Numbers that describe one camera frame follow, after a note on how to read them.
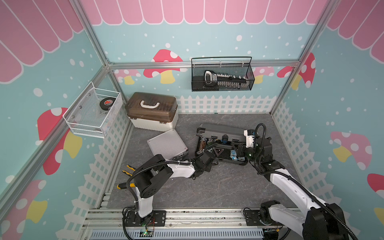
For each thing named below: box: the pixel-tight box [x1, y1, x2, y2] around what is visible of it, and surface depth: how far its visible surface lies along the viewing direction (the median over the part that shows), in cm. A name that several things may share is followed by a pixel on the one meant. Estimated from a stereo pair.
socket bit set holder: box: [204, 70, 249, 88], surface depth 91 cm
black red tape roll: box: [99, 97, 116, 111], surface depth 81 cm
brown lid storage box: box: [125, 92, 179, 132], surface depth 101 cm
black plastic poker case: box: [195, 123, 248, 166], surface depth 87 cm
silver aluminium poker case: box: [146, 128, 189, 161], surface depth 99 cm
